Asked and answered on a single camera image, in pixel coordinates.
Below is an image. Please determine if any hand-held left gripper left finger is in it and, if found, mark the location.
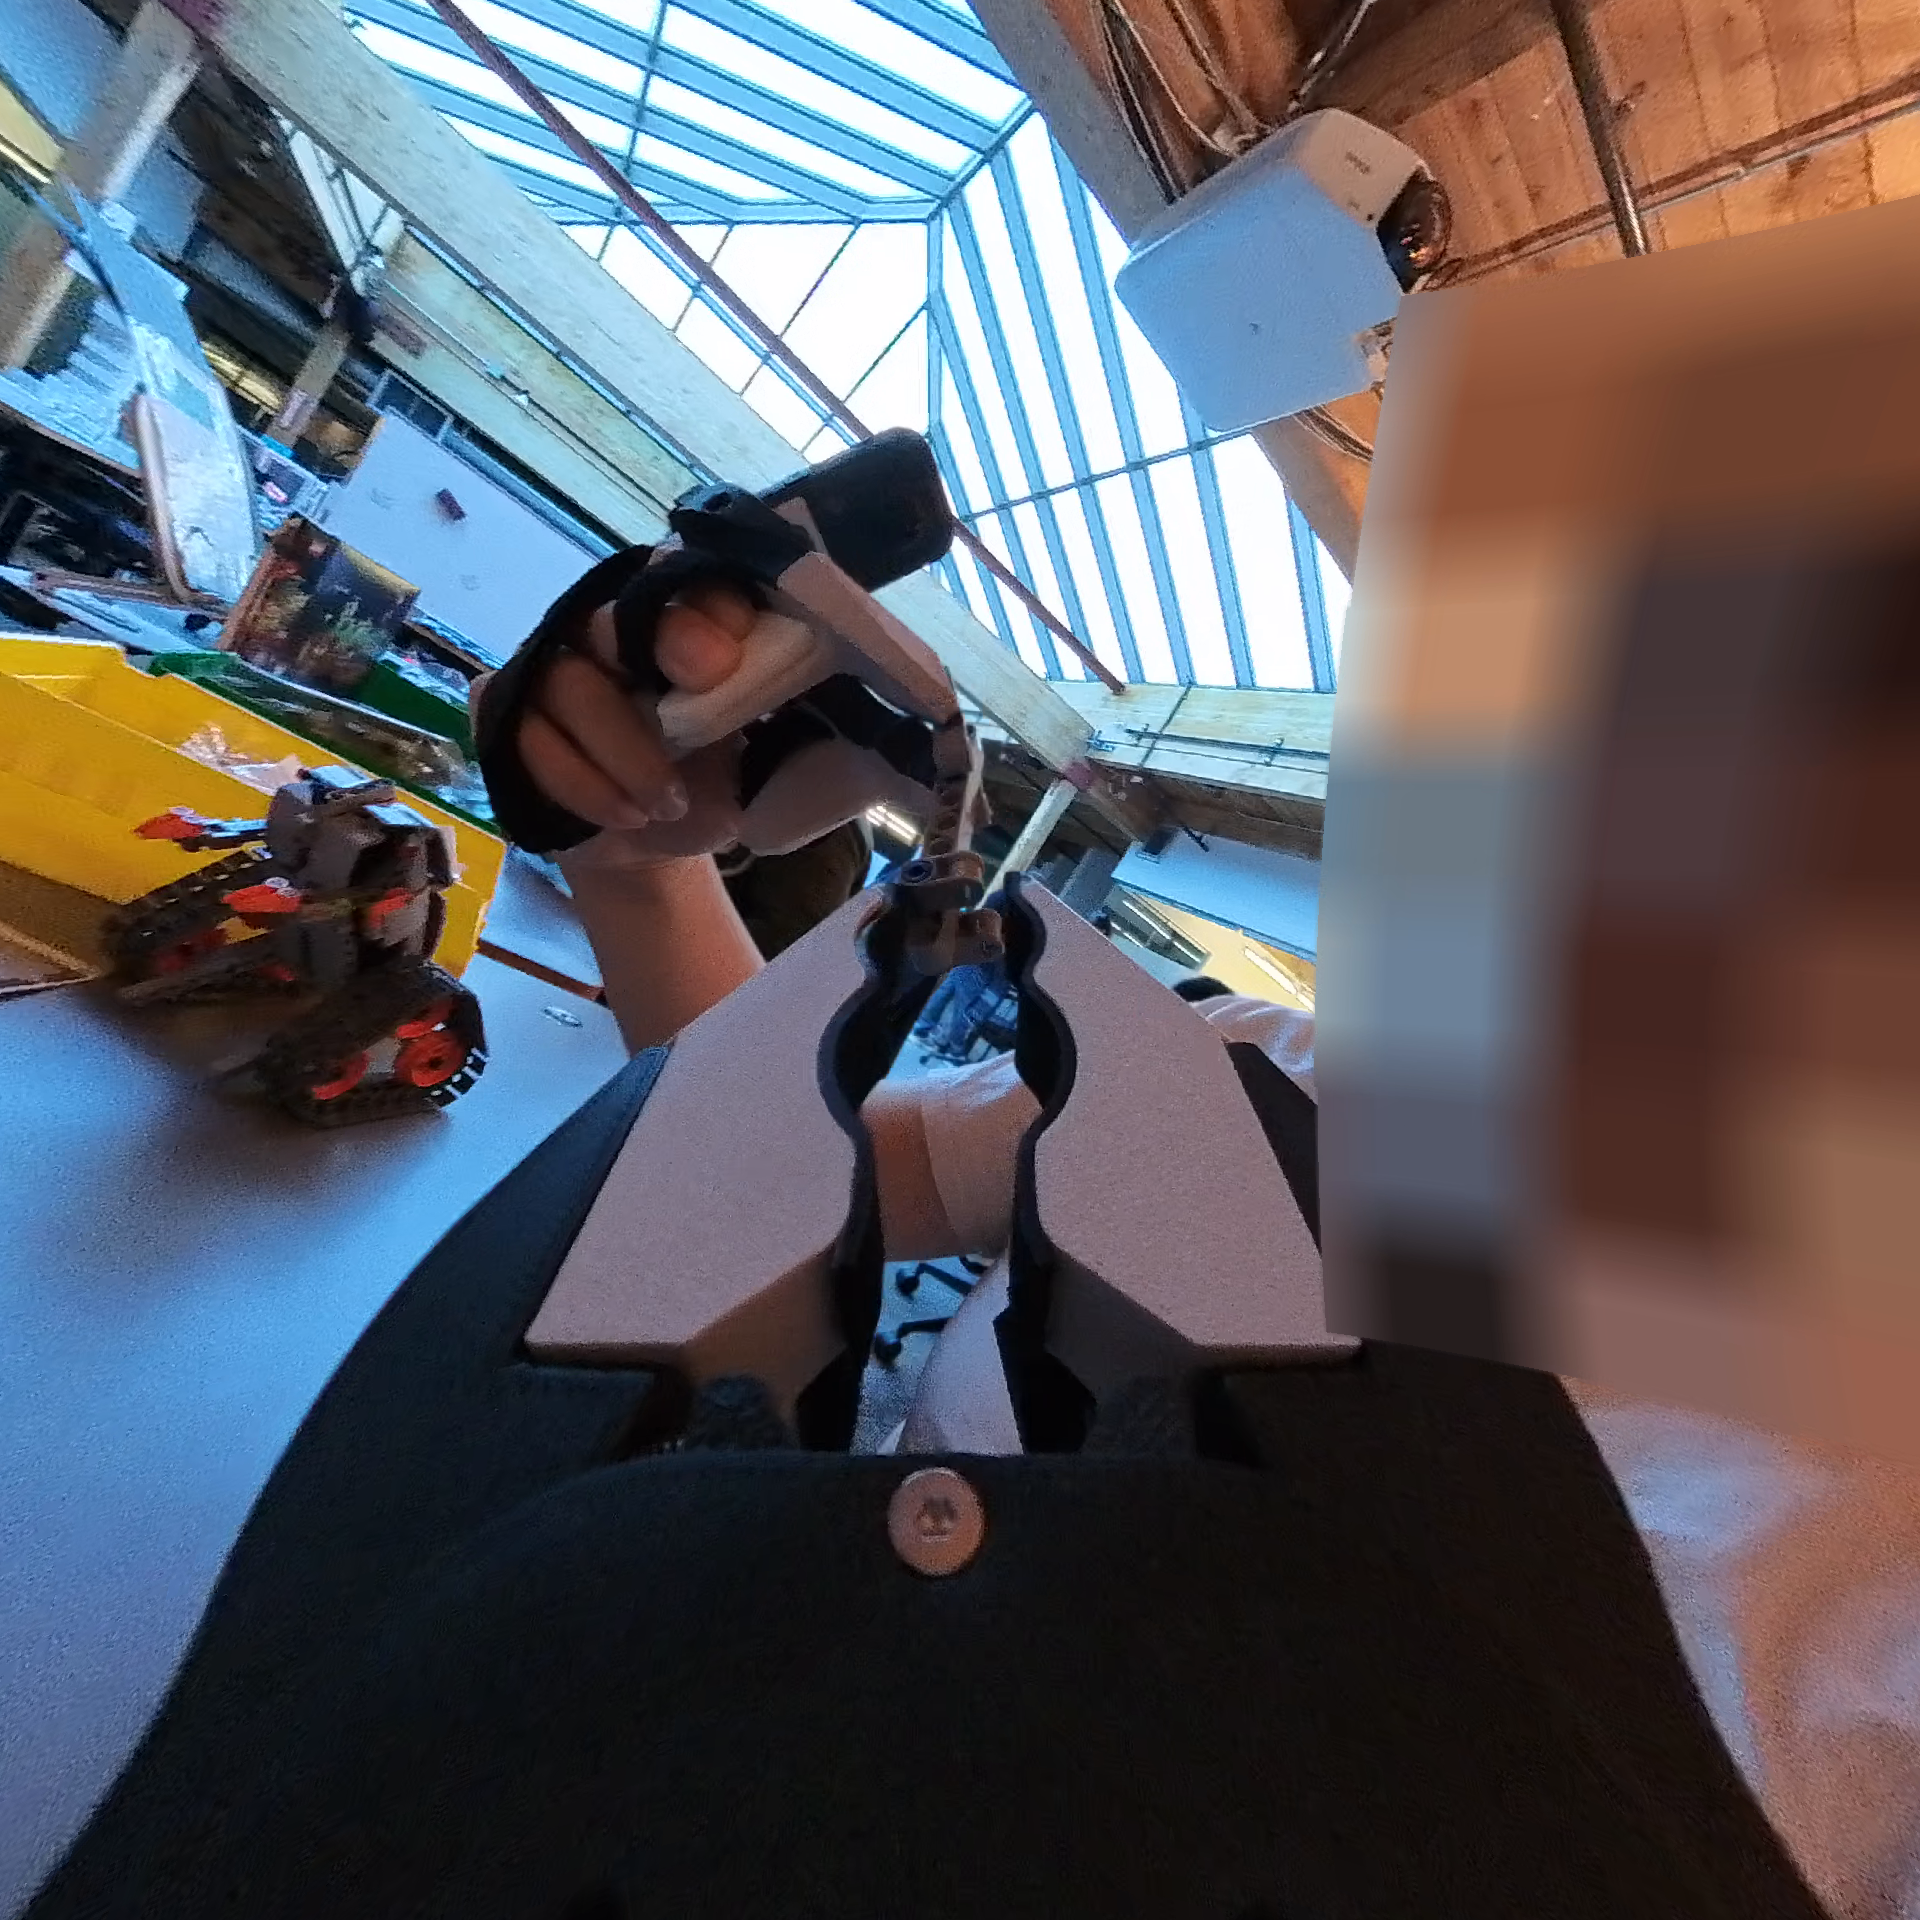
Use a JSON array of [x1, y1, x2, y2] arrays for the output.
[[525, 886, 902, 1454]]

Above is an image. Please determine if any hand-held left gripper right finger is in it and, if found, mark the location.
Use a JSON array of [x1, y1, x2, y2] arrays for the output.
[[1002, 879, 1358, 1454]]

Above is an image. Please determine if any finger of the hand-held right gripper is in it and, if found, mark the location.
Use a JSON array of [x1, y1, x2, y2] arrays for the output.
[[779, 546, 966, 731], [739, 712, 944, 858]]

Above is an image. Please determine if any grey beam assembly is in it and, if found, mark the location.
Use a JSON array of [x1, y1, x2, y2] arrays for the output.
[[858, 717, 1009, 981]]

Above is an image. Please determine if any person's right forearm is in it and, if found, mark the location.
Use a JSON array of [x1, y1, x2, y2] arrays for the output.
[[560, 846, 774, 1053]]

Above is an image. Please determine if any person's right hand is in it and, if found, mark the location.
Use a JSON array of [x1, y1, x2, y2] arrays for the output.
[[516, 590, 755, 868]]

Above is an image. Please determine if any glass skylight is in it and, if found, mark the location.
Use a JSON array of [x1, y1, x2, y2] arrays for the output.
[[347, 0, 1358, 696]]

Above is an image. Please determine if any whiteboard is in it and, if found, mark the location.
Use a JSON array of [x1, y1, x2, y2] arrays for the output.
[[323, 411, 599, 663]]

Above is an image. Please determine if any green storage bin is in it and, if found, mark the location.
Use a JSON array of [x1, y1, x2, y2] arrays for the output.
[[149, 645, 483, 752]]

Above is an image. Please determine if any dark tracked robot model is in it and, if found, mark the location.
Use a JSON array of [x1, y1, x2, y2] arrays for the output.
[[102, 764, 490, 1125]]

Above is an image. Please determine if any dark printed toy box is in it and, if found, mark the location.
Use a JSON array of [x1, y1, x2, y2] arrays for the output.
[[226, 515, 420, 690]]

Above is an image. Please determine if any person's white shirt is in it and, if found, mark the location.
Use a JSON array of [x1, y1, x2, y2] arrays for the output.
[[867, 989, 1920, 1920]]

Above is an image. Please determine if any yellow bin with plastic bags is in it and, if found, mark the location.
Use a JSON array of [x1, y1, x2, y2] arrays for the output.
[[0, 634, 508, 977]]

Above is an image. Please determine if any white ceiling camera unit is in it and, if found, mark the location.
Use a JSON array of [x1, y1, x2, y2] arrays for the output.
[[1112, 107, 1456, 438]]

